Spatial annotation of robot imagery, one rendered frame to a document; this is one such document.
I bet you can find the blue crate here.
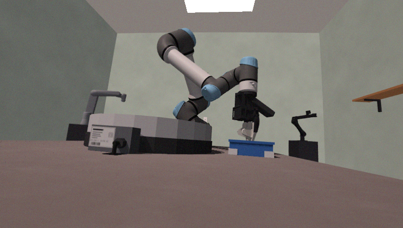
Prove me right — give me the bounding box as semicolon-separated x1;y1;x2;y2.
228;139;275;158

